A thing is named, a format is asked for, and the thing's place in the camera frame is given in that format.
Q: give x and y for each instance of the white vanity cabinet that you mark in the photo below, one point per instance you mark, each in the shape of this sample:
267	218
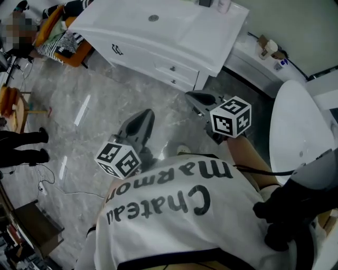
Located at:
158	34

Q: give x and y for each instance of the white lidded cup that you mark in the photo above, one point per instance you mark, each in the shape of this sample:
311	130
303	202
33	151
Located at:
269	48

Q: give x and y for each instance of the black white striped blanket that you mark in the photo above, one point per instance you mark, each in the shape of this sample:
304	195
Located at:
47	51

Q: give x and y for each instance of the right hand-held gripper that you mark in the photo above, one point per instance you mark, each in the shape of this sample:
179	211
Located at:
227	121

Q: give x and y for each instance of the small brown cardboard box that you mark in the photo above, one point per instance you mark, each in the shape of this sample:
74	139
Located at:
263	39

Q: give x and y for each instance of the grey patterned pillow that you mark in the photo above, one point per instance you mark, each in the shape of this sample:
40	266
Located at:
67	44

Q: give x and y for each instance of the oval freestanding bathtub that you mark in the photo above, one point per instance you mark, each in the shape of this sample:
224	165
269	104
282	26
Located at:
295	126

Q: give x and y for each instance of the dark wooden cabinet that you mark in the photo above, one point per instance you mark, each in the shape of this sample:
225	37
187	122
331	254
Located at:
37	226

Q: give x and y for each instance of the orange sofa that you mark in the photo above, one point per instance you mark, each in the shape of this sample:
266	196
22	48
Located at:
79	54

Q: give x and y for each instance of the orange seat cushion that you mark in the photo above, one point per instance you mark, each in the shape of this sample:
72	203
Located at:
8	101

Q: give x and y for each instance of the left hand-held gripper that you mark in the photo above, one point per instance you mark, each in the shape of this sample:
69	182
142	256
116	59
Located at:
116	158

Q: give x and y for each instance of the person's white shoe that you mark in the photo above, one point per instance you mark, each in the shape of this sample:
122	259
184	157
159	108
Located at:
182	149

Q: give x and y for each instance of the wooden side table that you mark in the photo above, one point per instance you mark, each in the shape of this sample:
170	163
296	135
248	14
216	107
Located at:
19	113

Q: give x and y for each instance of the white printed T-shirt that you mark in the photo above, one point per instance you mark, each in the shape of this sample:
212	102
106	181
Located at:
171	232

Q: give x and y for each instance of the person's black trouser leg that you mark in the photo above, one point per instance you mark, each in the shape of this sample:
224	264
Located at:
149	158

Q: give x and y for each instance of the green cloth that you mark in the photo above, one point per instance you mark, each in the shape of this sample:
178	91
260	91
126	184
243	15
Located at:
58	30

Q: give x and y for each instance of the person's right forearm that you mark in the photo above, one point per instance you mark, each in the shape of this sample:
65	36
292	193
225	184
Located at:
245	155

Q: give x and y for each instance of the black white striped pillow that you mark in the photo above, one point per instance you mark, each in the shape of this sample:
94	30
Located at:
76	4

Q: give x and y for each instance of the white power strip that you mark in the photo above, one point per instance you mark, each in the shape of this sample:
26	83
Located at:
42	188

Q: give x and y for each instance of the white drawer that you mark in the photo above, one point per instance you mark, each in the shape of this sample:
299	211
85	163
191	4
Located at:
185	85
185	73

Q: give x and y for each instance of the white cabinet door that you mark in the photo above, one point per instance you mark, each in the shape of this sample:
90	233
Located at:
137	62
105	51

